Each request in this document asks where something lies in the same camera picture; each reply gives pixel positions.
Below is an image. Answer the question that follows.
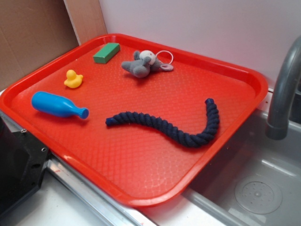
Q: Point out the grey toy sink basin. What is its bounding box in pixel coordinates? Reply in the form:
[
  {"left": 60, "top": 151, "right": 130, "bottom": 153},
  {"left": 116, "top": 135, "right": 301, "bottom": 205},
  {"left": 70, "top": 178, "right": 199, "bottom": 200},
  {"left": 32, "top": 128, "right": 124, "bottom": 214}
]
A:
[{"left": 183, "top": 110, "right": 301, "bottom": 226}]

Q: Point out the green rectangular block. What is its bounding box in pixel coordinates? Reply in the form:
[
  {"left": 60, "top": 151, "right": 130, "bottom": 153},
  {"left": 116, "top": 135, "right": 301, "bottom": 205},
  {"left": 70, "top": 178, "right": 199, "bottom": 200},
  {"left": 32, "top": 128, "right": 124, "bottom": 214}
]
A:
[{"left": 93, "top": 43, "right": 120, "bottom": 64}]

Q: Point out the dark blue twisted rope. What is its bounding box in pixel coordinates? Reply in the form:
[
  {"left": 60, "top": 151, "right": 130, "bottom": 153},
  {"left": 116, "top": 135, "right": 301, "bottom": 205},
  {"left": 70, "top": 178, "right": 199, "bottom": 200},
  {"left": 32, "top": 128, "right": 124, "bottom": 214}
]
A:
[{"left": 105, "top": 98, "right": 221, "bottom": 148}]

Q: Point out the yellow rubber duck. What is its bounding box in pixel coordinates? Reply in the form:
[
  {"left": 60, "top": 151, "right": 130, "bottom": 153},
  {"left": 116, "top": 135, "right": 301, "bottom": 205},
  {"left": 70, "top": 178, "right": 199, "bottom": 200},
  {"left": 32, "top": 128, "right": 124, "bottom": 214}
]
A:
[{"left": 64, "top": 70, "right": 83, "bottom": 89}]

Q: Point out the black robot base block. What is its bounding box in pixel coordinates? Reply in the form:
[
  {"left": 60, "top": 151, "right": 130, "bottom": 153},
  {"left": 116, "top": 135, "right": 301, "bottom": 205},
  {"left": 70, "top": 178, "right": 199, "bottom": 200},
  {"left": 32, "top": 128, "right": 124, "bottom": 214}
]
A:
[{"left": 0, "top": 119, "right": 50, "bottom": 217}]

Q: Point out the red plastic tray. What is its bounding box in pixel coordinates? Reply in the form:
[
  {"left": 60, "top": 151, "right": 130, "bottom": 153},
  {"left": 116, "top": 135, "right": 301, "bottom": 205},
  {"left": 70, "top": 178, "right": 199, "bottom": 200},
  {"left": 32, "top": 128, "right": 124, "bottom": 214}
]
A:
[{"left": 0, "top": 34, "right": 268, "bottom": 207}]

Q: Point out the grey toy faucet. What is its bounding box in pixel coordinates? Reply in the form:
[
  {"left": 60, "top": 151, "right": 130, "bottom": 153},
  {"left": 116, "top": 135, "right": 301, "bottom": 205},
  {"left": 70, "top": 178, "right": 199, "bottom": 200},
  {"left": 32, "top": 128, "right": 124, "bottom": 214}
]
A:
[{"left": 265, "top": 37, "right": 301, "bottom": 140}]

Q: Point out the blue plastic toy bottle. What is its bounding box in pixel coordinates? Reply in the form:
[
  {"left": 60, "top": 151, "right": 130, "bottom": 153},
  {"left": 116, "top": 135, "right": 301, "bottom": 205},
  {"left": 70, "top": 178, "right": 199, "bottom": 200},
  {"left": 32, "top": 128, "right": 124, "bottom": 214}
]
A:
[{"left": 31, "top": 91, "right": 89, "bottom": 119}]

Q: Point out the brown cardboard panel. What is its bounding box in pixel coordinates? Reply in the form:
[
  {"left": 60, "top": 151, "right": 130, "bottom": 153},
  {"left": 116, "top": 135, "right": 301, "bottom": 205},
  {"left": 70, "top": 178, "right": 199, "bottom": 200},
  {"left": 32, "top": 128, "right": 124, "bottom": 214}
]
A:
[{"left": 0, "top": 0, "right": 107, "bottom": 90}]

